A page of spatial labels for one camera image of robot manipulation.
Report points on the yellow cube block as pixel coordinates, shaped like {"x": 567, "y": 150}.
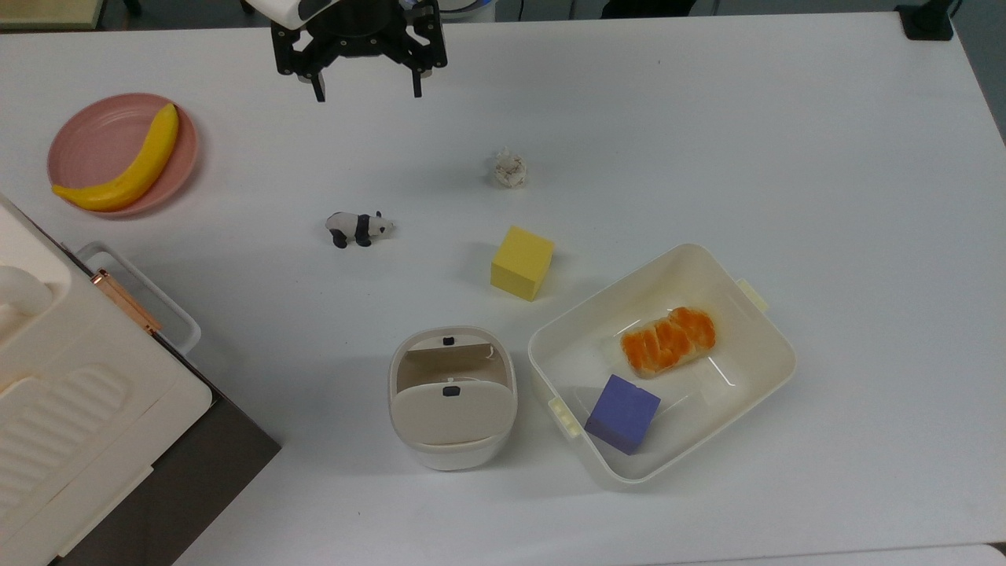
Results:
{"x": 522, "y": 262}

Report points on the black table clamp mount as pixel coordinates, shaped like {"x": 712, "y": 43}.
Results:
{"x": 927, "y": 20}

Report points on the black and white panda toy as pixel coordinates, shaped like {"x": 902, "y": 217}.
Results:
{"x": 357, "y": 229}

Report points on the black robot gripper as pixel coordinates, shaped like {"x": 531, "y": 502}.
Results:
{"x": 357, "y": 31}

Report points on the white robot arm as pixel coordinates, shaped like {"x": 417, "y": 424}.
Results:
{"x": 302, "y": 9}

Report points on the white toy microwave oven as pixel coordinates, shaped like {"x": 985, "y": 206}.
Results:
{"x": 71, "y": 409}

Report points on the pink round plate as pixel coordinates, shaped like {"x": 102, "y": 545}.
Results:
{"x": 102, "y": 145}

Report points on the yellow banana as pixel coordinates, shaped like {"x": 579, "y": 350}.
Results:
{"x": 141, "y": 167}

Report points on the white desktop trash bin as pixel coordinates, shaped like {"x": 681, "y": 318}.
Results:
{"x": 452, "y": 398}

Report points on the orange glazed bread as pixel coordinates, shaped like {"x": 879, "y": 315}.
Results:
{"x": 669, "y": 340}

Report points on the white rectangular plastic tub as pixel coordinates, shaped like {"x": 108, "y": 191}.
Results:
{"x": 662, "y": 365}

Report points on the purple cube block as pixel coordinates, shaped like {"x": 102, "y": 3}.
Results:
{"x": 622, "y": 413}

